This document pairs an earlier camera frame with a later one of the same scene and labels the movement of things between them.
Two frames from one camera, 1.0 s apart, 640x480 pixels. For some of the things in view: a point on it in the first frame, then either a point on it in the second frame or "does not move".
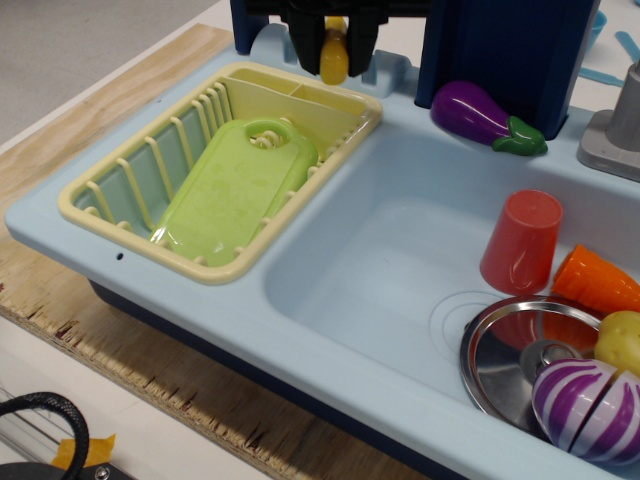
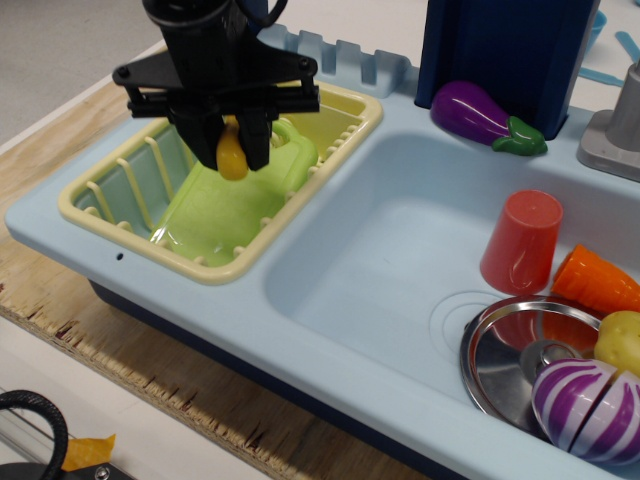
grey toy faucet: x=611 y=145 does not move
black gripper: x=381 y=8 to x=212 y=68
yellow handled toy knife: x=334 y=60 to x=231 y=153
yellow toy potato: x=618 y=341 does not move
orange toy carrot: x=594 y=282 does not move
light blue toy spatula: x=627 y=41 does not move
